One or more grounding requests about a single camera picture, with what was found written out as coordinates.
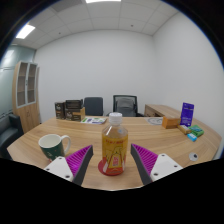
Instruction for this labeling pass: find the black mesh office chair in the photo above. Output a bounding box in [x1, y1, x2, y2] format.
[112, 94, 139, 118]

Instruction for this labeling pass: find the green and white mug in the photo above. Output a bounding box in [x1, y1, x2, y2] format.
[38, 133, 72, 162]

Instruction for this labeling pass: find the small yellowish box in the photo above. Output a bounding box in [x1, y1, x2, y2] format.
[177, 124, 192, 135]

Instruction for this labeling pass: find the small light blue box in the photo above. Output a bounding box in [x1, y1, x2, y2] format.
[186, 132, 198, 142]

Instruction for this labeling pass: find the black leather armchair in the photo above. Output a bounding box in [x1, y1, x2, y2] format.
[0, 113, 24, 160]

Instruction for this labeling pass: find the orange wooden box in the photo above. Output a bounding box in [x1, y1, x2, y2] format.
[161, 116, 182, 130]

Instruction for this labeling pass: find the large square ceiling light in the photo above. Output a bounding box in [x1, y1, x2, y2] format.
[84, 0, 123, 4]

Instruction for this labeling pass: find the white paper sheet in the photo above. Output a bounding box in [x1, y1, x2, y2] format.
[145, 116, 164, 126]

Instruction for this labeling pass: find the purple upright box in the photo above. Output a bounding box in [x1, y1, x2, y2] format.
[179, 102, 195, 128]

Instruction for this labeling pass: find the small white round disc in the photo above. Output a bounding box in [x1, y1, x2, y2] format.
[188, 152, 199, 162]

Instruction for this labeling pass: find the flat round red coaster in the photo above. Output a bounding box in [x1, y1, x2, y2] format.
[97, 157, 126, 177]

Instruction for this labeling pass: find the dark padded office chair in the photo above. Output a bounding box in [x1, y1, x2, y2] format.
[83, 96, 105, 117]

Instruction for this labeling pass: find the green box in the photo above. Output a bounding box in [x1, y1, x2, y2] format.
[188, 124, 205, 138]

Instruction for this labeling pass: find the yellow tea drink bottle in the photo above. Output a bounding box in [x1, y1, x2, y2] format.
[101, 112, 129, 177]

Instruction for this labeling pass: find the tall dark box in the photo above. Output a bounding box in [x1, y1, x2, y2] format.
[54, 101, 66, 120]

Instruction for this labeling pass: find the wooden side desk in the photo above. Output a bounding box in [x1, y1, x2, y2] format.
[143, 104, 183, 120]

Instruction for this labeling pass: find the wooden shelf cabinet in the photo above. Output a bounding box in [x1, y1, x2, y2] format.
[12, 60, 41, 134]

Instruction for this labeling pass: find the flat dark box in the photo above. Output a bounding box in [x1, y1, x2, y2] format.
[65, 98, 84, 111]

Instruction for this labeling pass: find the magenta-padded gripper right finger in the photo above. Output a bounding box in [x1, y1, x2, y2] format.
[130, 143, 184, 186]

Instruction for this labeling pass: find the green and white leaflet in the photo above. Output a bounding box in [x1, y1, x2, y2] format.
[80, 116, 108, 125]

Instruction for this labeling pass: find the brown cardboard box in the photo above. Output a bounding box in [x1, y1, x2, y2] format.
[64, 107, 86, 122]

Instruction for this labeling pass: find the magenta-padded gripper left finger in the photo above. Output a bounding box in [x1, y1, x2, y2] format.
[43, 144, 95, 187]

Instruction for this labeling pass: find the small square ceiling light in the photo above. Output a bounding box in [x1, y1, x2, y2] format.
[15, 23, 36, 40]

